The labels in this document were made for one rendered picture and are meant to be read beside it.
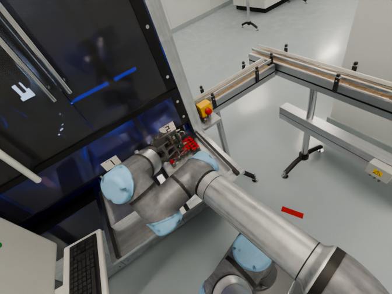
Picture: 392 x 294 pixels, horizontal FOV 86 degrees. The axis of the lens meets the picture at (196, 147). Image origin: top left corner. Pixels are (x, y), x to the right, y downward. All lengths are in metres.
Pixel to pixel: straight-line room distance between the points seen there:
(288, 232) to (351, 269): 0.09
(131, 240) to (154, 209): 0.56
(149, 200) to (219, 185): 0.16
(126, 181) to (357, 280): 0.41
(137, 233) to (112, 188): 0.58
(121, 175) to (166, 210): 0.13
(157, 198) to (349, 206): 1.71
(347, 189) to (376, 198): 0.18
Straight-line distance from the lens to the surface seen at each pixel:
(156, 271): 1.94
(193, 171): 0.50
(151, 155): 0.55
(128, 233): 1.07
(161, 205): 0.49
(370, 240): 1.94
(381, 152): 1.64
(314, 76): 1.49
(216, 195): 0.46
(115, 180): 0.47
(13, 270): 1.17
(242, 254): 0.73
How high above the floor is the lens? 1.72
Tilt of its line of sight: 45 degrees down
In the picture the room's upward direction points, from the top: 22 degrees counter-clockwise
